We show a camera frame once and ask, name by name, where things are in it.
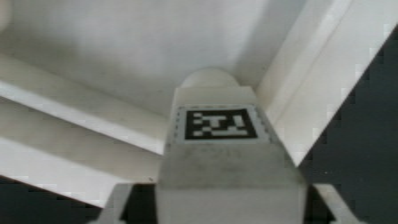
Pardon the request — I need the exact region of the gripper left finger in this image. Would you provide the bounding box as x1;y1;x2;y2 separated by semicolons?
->
87;183;133;224

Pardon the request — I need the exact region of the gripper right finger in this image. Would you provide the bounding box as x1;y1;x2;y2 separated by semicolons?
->
314;184;362;224

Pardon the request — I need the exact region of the white table leg with tag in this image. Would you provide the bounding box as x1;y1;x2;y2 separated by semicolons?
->
156;69;307;224

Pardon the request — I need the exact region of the white square tabletop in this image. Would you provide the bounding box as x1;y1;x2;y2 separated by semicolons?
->
0;0;398;205

